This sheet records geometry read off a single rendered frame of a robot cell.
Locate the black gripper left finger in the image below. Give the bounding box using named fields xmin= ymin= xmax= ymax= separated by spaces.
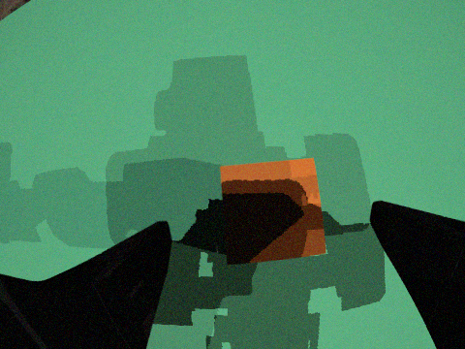
xmin=0 ymin=221 xmax=171 ymax=349

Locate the orange-brown block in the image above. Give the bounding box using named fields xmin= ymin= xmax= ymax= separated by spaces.
xmin=221 ymin=159 xmax=326 ymax=265

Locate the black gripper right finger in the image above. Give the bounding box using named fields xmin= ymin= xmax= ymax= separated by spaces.
xmin=369 ymin=201 xmax=465 ymax=349

